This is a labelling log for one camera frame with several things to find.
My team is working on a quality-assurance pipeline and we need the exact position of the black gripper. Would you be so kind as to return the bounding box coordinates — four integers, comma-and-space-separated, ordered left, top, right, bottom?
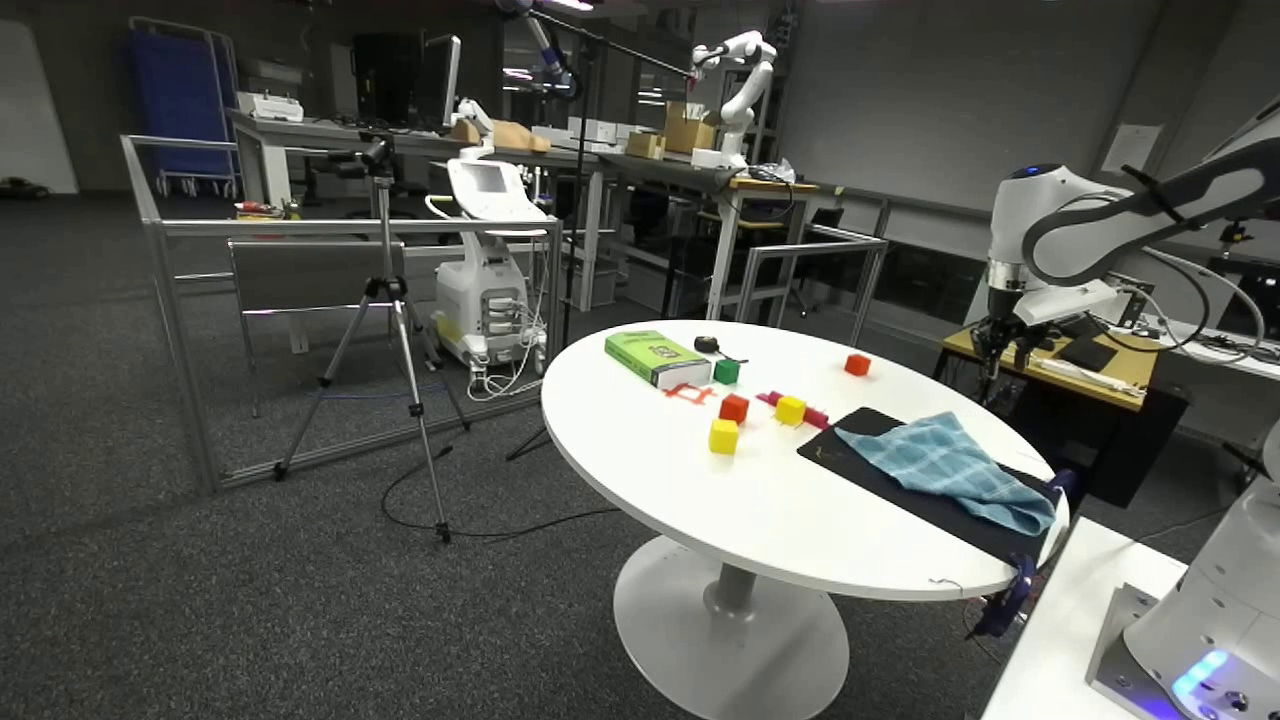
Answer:
975, 261, 1032, 406

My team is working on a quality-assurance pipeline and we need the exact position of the blue checked kitchen towel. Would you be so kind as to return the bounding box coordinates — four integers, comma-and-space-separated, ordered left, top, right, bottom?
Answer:
835, 410, 1062, 541

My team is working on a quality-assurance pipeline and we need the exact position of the tan wooden table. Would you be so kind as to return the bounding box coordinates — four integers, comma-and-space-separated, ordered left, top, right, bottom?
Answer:
937, 325, 1165, 418

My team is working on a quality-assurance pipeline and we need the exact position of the black storage box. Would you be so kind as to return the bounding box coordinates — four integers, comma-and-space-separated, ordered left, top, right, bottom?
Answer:
1011, 384, 1193, 511

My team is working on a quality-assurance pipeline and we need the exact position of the black mat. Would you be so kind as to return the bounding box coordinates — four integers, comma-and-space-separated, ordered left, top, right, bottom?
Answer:
795, 406, 1074, 574

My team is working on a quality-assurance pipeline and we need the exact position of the yellow-green block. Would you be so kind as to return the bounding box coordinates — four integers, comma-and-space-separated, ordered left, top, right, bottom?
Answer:
751, 390, 832, 432

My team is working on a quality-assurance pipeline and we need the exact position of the blue clamp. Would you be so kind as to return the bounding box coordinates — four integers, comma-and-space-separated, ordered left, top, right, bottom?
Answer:
973, 556, 1054, 639

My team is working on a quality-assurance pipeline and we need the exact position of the white robot mounting platform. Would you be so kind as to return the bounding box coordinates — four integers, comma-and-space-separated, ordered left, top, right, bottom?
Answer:
975, 516, 1280, 720

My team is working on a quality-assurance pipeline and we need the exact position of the long workshop table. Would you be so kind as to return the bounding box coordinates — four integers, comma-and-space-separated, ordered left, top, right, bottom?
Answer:
397, 124, 843, 325

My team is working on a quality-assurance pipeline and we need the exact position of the green book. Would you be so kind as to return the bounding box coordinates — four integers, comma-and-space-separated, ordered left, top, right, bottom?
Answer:
602, 327, 715, 394

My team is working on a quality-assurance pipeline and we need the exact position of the black boom stand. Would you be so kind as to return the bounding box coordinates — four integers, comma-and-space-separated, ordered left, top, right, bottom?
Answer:
514, 0, 695, 466

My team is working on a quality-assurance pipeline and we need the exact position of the white device with screen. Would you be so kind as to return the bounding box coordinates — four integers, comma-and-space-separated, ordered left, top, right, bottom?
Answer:
419, 153, 557, 406

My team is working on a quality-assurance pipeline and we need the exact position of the grey metal railing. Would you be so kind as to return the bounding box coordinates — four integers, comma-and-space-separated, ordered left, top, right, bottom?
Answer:
115, 134, 573, 491

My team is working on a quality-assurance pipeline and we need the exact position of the grey railing panel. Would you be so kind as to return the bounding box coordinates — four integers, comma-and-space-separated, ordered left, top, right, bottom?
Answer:
228, 237, 404, 325

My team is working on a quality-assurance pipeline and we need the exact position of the white framed table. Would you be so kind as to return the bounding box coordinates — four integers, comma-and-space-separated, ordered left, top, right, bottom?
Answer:
228, 111, 404, 214

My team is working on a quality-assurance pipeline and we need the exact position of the white box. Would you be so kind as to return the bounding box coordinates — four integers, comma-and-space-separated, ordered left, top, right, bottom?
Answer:
236, 87, 308, 128

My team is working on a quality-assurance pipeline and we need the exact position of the blue cart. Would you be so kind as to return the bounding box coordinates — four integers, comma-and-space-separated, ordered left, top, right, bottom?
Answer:
125, 12, 243, 186

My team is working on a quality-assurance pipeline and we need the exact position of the white board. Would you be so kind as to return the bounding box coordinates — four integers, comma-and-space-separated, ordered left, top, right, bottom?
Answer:
0, 12, 79, 201

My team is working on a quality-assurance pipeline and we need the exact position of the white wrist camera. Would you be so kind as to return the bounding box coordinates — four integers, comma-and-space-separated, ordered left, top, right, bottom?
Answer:
1018, 279, 1112, 332

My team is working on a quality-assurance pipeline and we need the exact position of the low grey metal frame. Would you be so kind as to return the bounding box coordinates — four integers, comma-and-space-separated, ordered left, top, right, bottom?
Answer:
732, 231, 896, 344

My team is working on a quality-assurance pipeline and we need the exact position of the black tool with cord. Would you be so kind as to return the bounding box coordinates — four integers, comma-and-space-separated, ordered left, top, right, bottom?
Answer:
688, 332, 751, 370

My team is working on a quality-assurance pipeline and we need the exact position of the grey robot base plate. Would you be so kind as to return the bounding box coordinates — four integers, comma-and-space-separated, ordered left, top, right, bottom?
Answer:
1085, 581, 1206, 720

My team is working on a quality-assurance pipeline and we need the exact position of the white table pedestal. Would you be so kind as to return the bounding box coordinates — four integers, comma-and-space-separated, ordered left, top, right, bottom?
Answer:
613, 533, 851, 720

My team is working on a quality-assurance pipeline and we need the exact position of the black camera tripod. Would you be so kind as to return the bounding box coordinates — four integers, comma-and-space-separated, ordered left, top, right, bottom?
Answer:
272, 173, 457, 550

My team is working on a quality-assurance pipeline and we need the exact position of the black camera on tripod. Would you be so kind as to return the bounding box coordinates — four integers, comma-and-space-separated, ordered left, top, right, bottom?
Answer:
324, 134, 404, 186

